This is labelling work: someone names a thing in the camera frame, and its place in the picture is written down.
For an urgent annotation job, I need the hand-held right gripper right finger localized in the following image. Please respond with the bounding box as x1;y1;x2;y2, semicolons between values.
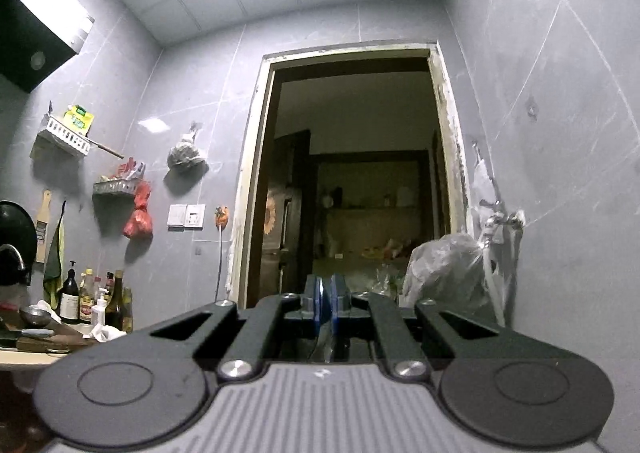
330;274;541;380

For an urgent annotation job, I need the metal wall faucet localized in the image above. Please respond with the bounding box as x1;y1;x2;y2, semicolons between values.
479;209;527;240

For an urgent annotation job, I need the row of condiment bottles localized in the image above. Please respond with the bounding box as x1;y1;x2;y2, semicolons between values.
59;260;134;333

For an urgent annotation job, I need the dark wooden door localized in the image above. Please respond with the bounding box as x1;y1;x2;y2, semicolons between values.
257;130;312;307

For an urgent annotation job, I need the wooden utensil handle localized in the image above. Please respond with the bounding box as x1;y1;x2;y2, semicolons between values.
87;137;125;160

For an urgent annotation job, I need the hanging bag of dark contents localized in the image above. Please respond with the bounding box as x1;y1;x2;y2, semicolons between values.
166;123;209;173

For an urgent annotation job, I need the kitchen knife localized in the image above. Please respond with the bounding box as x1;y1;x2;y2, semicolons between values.
0;328;56;349

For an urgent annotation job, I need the wooden cutting board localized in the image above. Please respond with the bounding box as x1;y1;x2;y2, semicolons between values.
0;320;97;355

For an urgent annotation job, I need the white cloth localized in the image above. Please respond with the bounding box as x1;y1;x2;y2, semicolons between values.
82;323;129;343

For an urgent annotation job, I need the door poster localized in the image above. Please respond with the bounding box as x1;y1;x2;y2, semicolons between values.
263;198;279;235

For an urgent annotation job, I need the kitchen sink faucet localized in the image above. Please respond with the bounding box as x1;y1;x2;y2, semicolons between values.
0;243;27;275

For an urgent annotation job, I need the white wall rack with packets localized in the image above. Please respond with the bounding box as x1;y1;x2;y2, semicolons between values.
30;103;96;162

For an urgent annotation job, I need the black pan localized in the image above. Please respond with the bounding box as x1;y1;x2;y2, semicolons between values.
0;200;39;285

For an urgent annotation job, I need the metal bowl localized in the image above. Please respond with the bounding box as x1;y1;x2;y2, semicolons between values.
20;305;53;327

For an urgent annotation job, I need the black range hood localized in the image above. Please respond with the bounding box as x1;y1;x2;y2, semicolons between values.
0;0;96;94

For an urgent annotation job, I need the hanging wooden paddle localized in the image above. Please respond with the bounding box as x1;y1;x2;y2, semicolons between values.
35;189;53;264

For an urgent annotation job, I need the white bag on hook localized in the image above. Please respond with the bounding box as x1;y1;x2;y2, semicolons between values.
470;138;499;204

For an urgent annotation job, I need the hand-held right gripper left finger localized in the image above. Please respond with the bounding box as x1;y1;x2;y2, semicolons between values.
107;274;327;380

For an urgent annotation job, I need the white hose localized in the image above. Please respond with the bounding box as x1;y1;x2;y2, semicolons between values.
481;233;509;327

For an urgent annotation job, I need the green hanging cloth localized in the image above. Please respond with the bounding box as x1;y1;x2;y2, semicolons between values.
43;203;66;302

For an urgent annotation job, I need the wall rack with red packets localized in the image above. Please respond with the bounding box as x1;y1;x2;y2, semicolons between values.
92;158;146;196

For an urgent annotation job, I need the wooden shelf unit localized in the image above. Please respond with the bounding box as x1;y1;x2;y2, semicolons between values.
310;150;437;295

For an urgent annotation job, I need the kitchen counter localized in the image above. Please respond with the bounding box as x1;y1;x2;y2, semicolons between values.
0;347;77;370

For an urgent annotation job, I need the red plastic bag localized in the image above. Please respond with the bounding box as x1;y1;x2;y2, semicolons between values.
123;181;154;240

